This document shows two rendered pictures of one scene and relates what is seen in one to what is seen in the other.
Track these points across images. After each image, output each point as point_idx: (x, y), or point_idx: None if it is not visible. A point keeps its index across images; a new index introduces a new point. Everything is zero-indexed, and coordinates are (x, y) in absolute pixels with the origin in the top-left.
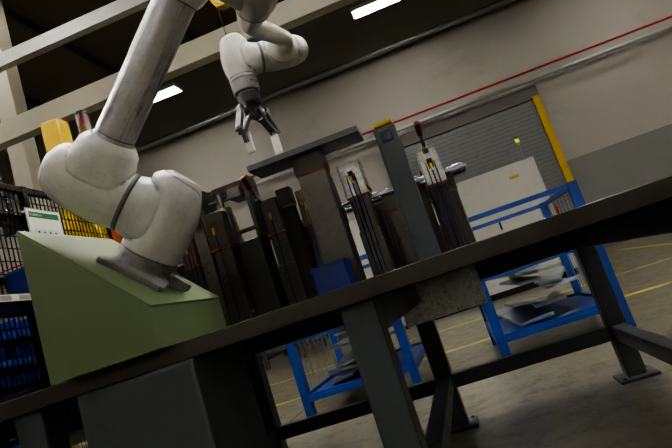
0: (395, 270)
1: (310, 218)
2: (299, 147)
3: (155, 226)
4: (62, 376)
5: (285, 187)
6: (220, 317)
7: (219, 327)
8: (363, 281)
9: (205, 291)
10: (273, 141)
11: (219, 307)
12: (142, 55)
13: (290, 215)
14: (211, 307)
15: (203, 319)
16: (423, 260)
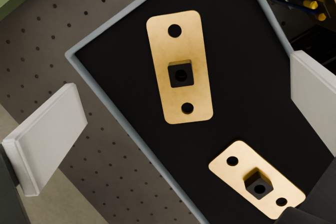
0: (92, 205)
1: None
2: (195, 215)
3: None
4: None
5: None
6: None
7: None
8: (76, 188)
9: None
10: (322, 99)
11: None
12: None
13: None
14: None
15: (0, 14)
16: (105, 219)
